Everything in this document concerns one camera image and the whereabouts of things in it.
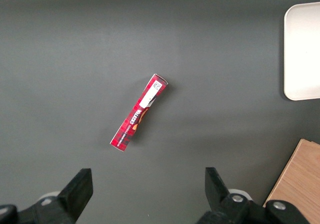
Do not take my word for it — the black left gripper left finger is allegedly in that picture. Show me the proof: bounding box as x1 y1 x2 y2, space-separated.
16 168 94 224

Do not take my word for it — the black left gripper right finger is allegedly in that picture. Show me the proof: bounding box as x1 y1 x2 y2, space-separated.
197 167 266 224

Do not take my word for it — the oak wooden drawer cabinet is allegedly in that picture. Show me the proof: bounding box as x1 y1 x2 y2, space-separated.
262 138 320 224

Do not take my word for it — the red tartan shortbread box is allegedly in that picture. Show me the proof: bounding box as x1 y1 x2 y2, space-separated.
109 73 169 153

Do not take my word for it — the cream rectangular plastic tray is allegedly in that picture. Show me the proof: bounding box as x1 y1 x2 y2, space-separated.
283 1 320 101

